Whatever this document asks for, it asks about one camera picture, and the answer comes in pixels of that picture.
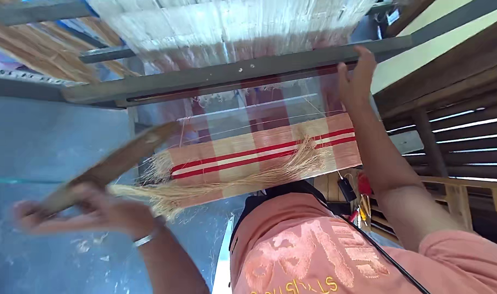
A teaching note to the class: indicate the person's left hand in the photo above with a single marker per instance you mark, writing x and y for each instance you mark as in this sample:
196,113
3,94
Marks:
122,214

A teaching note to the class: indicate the person's right hand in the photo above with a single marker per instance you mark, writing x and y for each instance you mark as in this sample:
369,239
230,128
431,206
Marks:
354,90

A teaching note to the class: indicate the person's right fingers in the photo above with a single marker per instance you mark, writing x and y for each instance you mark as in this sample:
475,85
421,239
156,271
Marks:
366,60

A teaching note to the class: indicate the person's right thumb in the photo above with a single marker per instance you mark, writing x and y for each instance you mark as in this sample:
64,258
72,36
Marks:
343,76

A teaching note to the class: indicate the person's left fingers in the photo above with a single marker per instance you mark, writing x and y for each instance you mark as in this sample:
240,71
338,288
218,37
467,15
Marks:
32,220

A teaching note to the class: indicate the person's left thumb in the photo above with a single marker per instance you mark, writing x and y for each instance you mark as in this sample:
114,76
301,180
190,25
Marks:
87,192

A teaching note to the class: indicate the brown wooden shuttle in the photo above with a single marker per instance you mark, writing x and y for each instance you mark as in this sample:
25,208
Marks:
113,162

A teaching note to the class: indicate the person's left forearm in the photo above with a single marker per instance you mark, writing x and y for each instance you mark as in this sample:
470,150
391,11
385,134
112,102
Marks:
171,261

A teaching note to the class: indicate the striped warp threads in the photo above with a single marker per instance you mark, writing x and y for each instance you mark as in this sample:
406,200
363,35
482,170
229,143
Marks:
268,108

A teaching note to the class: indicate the grey flat plate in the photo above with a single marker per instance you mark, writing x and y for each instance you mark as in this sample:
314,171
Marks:
406,142

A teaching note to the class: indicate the thin white rod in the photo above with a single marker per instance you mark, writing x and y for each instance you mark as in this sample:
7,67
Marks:
252,107

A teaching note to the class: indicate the red pouch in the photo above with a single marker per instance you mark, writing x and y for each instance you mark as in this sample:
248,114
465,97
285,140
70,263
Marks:
364,183

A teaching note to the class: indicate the small black electronic device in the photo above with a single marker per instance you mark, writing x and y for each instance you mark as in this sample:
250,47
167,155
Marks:
346,189

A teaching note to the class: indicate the dark wooden slatted window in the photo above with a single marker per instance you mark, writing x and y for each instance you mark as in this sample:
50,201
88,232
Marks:
468,134

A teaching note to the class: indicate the dark red wooden bar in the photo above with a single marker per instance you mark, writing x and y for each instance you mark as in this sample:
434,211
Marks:
171,97

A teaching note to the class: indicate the grey wooden beater beam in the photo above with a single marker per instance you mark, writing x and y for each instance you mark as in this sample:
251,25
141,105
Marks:
215,77

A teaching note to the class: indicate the bundle of beige fibres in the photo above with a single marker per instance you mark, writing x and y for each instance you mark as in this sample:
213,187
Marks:
219,187

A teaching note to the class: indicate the white patterned strip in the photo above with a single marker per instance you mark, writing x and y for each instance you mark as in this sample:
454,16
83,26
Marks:
24,76

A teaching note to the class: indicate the short grey wooden bar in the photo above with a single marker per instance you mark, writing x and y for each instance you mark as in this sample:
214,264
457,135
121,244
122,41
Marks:
107,54

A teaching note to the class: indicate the pink pen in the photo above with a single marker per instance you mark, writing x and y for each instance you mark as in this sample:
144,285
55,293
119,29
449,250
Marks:
353,215

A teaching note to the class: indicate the peach cloth with red stripes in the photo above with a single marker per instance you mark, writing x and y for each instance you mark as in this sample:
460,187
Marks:
232,161

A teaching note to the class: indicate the hanging tan fibre strands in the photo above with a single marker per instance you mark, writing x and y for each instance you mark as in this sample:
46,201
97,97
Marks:
48,49

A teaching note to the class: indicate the purple cloth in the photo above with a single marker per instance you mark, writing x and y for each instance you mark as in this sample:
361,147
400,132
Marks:
1,58

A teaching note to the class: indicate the light wooden bench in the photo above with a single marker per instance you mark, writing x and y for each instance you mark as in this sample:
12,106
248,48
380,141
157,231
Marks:
458,202

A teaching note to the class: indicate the person's body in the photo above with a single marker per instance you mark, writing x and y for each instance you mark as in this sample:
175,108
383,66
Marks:
297,245

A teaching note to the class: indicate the grey wooden loom frame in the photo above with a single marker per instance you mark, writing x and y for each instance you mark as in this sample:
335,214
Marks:
36,94

